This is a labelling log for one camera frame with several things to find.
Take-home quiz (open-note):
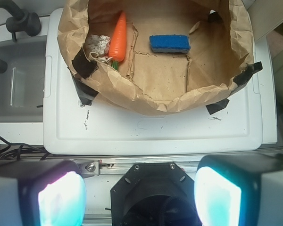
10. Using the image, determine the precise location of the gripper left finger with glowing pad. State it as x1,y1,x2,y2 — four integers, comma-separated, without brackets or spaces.
0,160,86,226

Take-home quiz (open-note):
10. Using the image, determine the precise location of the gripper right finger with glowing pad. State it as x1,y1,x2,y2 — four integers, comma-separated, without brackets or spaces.
194,153,283,226

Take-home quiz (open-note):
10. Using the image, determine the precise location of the blue sponge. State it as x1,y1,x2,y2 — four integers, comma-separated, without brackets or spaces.
149,34,191,53

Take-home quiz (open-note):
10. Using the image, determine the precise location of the white plastic bin lid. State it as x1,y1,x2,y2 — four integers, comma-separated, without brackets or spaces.
43,9,263,155

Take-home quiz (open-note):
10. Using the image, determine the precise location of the black tape piece lower right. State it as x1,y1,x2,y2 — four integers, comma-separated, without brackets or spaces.
206,98,230,115

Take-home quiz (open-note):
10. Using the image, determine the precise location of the grey plastic sink basin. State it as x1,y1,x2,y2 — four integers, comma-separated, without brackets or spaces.
0,36,47,123

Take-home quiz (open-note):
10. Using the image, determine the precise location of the black tape strip right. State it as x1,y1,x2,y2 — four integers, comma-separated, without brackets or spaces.
230,61,263,96

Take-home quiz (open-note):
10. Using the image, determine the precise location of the black tape strip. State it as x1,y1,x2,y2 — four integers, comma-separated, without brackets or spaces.
72,47,99,105
230,61,263,96

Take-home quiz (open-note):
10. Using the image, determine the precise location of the black tape strip left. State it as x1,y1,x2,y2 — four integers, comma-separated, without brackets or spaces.
72,47,99,105

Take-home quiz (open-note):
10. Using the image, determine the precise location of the brown paper bag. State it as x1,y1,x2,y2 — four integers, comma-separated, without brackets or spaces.
58,0,254,115

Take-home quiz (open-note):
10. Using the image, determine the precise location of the crumpled white paper ball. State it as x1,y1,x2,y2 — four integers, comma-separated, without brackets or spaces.
83,34,111,63

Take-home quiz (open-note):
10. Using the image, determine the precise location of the orange toy carrot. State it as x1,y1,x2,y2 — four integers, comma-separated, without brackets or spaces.
108,11,127,70

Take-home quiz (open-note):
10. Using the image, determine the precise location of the black faucet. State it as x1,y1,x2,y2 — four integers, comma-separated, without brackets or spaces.
0,0,42,74

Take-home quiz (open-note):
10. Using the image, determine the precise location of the aluminium frame rail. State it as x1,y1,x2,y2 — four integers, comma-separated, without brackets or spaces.
72,154,203,176

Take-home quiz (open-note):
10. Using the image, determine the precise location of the black cables bundle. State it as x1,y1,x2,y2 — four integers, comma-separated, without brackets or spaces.
0,129,50,162

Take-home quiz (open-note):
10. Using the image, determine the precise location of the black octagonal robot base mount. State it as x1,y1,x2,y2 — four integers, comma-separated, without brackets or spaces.
110,162,202,226

